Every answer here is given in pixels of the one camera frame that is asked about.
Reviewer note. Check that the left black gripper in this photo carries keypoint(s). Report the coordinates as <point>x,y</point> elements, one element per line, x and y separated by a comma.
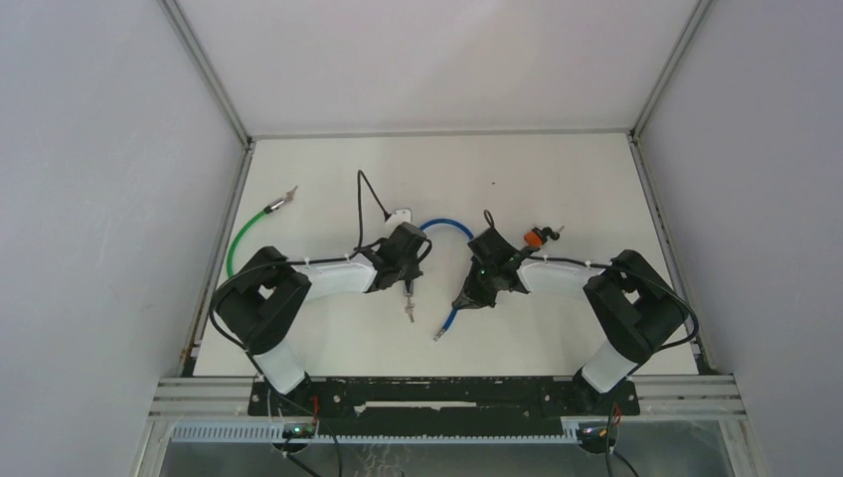
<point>414,272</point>

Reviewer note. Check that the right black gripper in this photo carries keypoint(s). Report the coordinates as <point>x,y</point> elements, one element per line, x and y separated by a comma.
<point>470,296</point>

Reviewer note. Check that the silver keys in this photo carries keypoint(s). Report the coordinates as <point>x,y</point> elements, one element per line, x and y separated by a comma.
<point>410,307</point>

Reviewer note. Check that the blue cable lock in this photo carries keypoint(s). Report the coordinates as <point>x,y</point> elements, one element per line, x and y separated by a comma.
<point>469,235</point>

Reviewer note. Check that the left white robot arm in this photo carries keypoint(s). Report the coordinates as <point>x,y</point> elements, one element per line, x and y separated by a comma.
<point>257,306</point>

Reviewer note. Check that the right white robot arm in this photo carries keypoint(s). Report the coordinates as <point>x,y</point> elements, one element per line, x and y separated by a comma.
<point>637,311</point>

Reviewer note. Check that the orange padlock with keys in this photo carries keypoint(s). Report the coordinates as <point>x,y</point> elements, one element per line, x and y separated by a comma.
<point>536,237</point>

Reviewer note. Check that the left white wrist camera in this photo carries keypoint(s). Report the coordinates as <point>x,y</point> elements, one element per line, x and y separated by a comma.
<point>396,218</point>

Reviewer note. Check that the green cable lock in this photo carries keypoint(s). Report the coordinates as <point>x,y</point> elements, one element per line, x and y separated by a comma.
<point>263,213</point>

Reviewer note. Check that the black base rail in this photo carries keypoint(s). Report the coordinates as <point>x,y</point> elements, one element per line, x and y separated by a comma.
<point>466,406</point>

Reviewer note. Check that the white slotted cable duct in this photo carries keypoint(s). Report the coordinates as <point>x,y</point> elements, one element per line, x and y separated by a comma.
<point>569,432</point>

